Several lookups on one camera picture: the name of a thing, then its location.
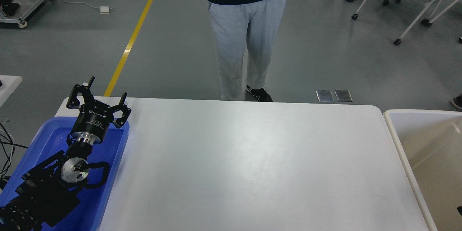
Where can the white side table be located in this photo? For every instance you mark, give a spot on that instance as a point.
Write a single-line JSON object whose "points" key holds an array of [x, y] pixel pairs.
{"points": [[8, 86]]}

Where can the person in grey sweatpants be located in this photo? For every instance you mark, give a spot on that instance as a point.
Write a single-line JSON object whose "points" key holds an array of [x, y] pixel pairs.
{"points": [[239, 26]]}

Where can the left metal floor plate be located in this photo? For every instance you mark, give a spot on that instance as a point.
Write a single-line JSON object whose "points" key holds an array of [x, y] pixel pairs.
{"points": [[324, 96]]}

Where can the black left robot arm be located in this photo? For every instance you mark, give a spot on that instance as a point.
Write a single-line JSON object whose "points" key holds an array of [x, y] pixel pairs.
{"points": [[65, 178]]}

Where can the right metal floor plate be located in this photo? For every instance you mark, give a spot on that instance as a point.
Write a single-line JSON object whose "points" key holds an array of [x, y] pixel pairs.
{"points": [[343, 96]]}

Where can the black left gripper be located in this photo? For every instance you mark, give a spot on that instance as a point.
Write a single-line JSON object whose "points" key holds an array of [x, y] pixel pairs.
{"points": [[91, 122]]}

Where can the black shoe at right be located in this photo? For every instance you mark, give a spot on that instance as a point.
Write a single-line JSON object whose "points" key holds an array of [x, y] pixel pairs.
{"points": [[457, 102]]}

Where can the beige plastic bin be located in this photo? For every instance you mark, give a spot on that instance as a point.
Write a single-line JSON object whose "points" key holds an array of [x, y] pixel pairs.
{"points": [[429, 144]]}

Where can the metal floor plate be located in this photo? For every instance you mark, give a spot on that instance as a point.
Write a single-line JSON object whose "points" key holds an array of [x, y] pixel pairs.
{"points": [[324, 96], [343, 96]]}

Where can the white power adapter with cable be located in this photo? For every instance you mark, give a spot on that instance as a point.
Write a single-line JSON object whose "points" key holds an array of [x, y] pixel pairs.
{"points": [[100, 9]]}

